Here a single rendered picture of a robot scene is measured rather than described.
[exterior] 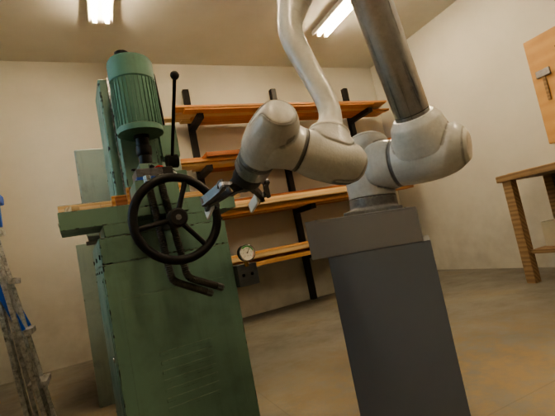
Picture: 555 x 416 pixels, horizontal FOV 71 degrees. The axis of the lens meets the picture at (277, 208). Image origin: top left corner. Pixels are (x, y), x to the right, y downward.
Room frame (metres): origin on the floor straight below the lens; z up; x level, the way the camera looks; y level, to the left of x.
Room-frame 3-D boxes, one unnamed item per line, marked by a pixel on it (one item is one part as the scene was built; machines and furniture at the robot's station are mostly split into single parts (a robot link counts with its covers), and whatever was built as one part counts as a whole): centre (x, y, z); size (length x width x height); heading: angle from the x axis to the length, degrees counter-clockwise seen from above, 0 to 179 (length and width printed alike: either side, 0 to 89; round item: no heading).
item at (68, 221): (1.40, 0.45, 0.87); 0.61 x 0.30 x 0.06; 118
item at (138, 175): (1.32, 0.40, 0.99); 0.13 x 0.11 x 0.06; 118
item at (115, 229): (1.45, 0.45, 0.82); 0.40 x 0.21 x 0.04; 118
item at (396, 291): (1.29, -0.31, 0.30); 0.30 x 0.30 x 0.60; 70
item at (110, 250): (1.61, 0.54, 0.76); 0.57 x 0.45 x 0.09; 28
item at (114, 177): (1.76, 0.62, 1.16); 0.22 x 0.22 x 0.72; 28
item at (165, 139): (1.77, 0.45, 1.22); 0.09 x 0.08 x 0.15; 28
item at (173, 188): (1.32, 0.41, 0.91); 0.15 x 0.14 x 0.09; 118
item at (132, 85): (1.50, 0.48, 1.35); 0.18 x 0.18 x 0.31
